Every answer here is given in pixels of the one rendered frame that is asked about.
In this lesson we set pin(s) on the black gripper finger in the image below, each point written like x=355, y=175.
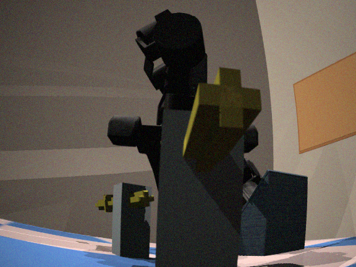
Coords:
x=152, y=150

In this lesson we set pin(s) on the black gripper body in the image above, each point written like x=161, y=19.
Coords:
x=127, y=130

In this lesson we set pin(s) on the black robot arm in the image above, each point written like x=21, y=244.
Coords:
x=178, y=39

